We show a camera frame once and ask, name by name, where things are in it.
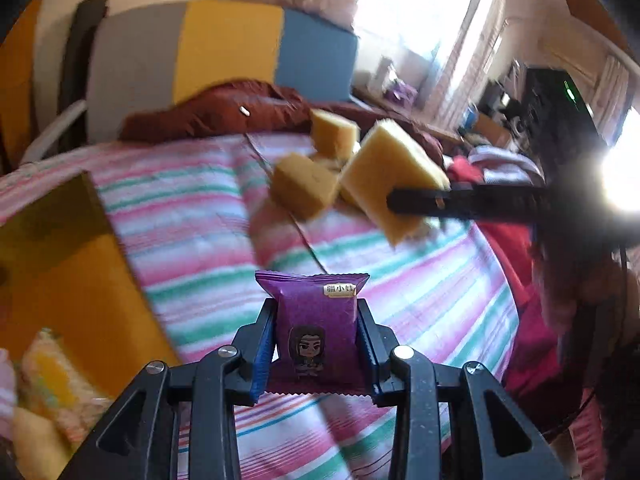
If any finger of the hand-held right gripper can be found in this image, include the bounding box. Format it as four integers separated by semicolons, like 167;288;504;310
387;186;546;223

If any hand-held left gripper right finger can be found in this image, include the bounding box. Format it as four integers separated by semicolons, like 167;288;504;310
355;299;566;480

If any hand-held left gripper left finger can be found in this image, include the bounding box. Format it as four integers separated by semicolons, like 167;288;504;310
59;299;278;480

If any purple snack packet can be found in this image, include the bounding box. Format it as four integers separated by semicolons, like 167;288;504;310
255;270;373;398

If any yellow sponge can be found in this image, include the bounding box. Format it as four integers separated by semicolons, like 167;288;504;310
270;154;342;221
340;119;451;246
309;109;361;161

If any gold tin box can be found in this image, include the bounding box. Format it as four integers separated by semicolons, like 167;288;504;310
0;171;183;411

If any person's right forearm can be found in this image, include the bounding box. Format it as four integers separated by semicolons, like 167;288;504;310
532;240;640;361

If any red cloth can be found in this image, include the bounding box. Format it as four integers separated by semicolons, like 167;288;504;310
445;154;561;401

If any brown cardboard box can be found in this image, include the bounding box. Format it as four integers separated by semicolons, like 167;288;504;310
472;112;513;148

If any wooden side desk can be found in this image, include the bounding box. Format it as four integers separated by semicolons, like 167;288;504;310
352;85;466;146

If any black computer tower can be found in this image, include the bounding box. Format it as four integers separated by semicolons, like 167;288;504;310
525;66;601;161

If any small purple box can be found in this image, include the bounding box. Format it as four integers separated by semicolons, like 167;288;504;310
385;80;418;103

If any pink striped quilt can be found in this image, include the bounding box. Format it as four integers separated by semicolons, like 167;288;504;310
0;132;521;480

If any maroon jacket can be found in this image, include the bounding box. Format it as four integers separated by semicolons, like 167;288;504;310
120;80;446;161

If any black rolled mat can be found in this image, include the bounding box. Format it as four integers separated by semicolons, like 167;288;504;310
57;0;108;121

